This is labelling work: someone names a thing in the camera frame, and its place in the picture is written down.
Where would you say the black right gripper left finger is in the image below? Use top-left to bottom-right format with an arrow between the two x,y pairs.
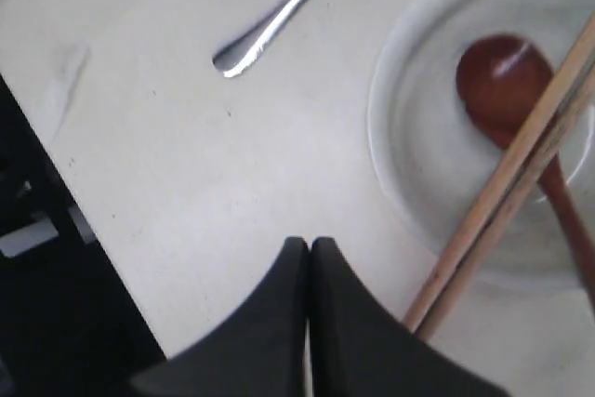
131,237 -> 309,396

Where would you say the wooden chopstick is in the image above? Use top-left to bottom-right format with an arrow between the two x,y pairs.
403,19 -> 594,341
404,63 -> 594,341

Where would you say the white ceramic bowl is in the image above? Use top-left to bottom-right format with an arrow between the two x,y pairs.
367,0 -> 594,292

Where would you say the silver fork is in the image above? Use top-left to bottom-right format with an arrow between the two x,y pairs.
212,0 -> 307,78

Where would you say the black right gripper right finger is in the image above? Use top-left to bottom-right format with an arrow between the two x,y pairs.
309,237 -> 507,397

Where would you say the dark red wooden spoon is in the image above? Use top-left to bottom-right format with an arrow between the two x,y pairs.
456,34 -> 594,299

